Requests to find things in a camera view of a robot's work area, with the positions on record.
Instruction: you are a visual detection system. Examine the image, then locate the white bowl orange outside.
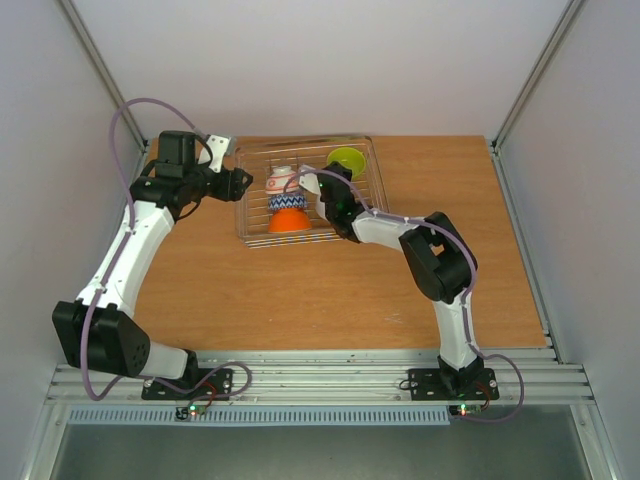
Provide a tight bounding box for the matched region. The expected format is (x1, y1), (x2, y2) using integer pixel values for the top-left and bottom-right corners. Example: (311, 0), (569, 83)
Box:
(268, 208), (312, 234)

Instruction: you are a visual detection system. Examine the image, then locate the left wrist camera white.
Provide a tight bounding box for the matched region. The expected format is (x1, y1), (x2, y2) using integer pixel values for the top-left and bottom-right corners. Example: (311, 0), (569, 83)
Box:
(200, 135), (236, 173)

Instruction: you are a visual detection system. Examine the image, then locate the right controller board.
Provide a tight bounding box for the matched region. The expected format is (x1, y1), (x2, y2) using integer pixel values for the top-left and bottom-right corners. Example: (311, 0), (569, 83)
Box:
(449, 403), (484, 417)

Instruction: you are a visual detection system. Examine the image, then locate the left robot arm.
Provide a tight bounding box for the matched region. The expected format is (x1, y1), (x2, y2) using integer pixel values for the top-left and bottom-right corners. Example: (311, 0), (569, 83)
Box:
(52, 131), (253, 401)

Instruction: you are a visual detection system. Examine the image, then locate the red patterned bowl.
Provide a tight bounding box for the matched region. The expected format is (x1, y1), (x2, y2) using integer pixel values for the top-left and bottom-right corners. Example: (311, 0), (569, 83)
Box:
(265, 165), (299, 196)

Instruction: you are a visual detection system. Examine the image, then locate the controller board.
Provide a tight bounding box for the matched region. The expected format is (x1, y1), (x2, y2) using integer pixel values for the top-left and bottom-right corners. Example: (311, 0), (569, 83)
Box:
(449, 403), (484, 417)
(174, 405), (207, 421)

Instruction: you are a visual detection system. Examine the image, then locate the yellow bowl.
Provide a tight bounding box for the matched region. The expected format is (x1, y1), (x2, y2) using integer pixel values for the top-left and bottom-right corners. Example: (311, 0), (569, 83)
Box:
(327, 146), (367, 179)

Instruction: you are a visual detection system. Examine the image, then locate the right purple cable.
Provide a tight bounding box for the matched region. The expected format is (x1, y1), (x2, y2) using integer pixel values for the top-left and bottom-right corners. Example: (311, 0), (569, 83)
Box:
(280, 168), (526, 424)

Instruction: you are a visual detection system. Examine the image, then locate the grey slotted cable duct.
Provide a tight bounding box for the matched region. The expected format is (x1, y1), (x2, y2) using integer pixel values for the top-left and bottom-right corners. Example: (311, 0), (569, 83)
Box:
(67, 405), (450, 427)

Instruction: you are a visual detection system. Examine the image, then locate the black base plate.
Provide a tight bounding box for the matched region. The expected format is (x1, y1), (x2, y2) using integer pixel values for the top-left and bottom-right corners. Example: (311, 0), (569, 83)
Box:
(141, 368), (234, 401)
(407, 368), (500, 401)

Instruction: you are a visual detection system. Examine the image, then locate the wire dish rack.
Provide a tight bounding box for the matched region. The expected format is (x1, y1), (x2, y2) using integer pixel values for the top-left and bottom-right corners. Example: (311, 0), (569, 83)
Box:
(234, 135), (389, 248)

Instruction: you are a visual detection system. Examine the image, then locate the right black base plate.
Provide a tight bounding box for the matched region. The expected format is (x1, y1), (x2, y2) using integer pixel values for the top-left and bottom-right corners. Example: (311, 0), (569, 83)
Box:
(407, 368), (500, 401)

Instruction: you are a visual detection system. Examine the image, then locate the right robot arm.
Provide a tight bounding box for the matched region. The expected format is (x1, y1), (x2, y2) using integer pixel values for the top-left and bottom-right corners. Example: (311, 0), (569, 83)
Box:
(313, 162), (484, 398)

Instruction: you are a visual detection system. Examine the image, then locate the left controller board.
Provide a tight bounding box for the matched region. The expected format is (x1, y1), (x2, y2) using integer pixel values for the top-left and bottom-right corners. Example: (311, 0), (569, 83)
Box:
(174, 405), (207, 421)

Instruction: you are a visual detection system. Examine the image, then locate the blue patterned bowl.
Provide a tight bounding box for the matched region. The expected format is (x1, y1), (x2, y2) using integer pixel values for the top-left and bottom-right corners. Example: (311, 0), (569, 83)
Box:
(267, 192), (308, 212)

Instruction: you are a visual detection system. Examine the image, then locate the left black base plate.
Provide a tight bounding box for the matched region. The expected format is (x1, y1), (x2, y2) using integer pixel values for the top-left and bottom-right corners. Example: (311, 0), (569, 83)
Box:
(141, 368), (234, 401)

